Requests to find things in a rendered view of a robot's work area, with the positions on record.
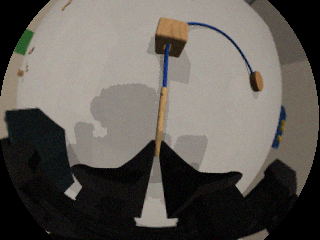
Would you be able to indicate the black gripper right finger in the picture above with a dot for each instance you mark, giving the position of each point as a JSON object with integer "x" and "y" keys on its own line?
{"x": 182, "y": 183}

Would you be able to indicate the wooden block with hole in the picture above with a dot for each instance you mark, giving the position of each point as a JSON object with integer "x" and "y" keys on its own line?
{"x": 171, "y": 32}

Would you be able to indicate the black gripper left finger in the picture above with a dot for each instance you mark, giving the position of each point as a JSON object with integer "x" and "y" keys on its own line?
{"x": 128, "y": 183}

